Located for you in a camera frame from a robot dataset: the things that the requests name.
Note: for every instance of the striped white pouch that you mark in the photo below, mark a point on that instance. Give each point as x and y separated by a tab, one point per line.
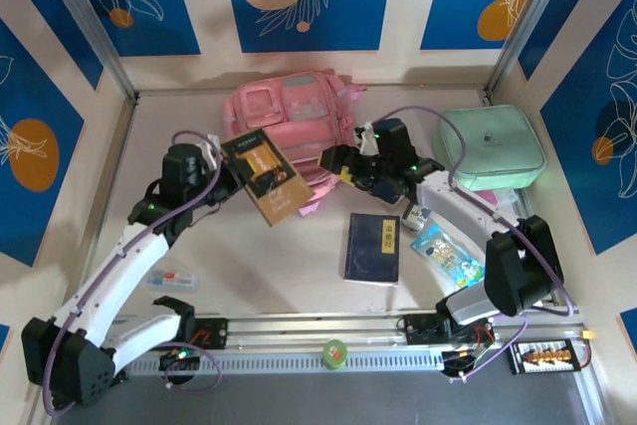
417	216

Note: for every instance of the pink student backpack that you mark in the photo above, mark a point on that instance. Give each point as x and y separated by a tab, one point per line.
298	121

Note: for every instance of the brown gold book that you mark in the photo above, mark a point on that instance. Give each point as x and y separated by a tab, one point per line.
266	176

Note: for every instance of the dark blue book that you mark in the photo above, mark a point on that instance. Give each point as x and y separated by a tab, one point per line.
370	251

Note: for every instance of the clear plastic pen box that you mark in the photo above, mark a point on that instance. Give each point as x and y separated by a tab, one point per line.
174	279

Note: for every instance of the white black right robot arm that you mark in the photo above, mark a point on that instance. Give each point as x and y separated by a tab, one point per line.
522	266

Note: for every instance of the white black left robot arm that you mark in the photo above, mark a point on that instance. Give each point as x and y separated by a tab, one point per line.
114	276

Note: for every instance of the mint green zip case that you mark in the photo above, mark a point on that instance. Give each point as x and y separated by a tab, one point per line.
490	146

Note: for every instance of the light blue snack pouch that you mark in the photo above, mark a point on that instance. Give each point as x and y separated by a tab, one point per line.
448	256

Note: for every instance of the pink eraser in clear box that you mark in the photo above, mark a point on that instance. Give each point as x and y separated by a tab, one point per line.
497	197

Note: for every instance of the green tape roll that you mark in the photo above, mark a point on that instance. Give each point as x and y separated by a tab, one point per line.
334	353

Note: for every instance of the black power distribution board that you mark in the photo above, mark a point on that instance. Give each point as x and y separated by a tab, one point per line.
542	356

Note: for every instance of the yellow power connector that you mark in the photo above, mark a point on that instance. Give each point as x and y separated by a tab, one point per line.
589	335

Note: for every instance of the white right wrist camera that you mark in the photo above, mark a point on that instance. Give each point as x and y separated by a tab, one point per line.
367	141

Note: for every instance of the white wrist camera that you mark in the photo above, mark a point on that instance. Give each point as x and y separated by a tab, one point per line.
211	146
367	141

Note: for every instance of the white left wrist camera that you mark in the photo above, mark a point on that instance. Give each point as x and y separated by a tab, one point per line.
211	146

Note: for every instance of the aluminium extrusion rail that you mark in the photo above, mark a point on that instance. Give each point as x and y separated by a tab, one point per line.
318	328

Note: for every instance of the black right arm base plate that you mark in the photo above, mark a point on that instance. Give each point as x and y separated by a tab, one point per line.
423	329

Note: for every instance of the aluminium frame post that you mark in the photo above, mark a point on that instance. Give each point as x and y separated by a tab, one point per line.
90	22
531	22

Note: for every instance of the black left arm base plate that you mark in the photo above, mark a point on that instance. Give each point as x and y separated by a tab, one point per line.
211	333

